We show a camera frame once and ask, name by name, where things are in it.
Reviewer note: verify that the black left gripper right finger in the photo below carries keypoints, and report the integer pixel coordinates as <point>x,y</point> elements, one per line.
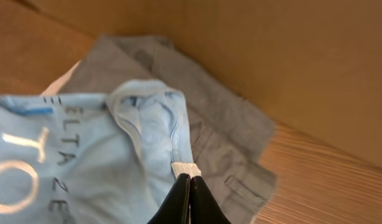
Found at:
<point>203,206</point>

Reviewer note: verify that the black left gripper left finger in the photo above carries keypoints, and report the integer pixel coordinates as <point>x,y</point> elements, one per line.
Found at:
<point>175,207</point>

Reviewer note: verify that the light blue printed t-shirt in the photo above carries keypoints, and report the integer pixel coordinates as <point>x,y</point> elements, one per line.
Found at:
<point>91,158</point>

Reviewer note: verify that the folded grey shorts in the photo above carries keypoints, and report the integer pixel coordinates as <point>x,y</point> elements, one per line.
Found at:
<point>228,134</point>

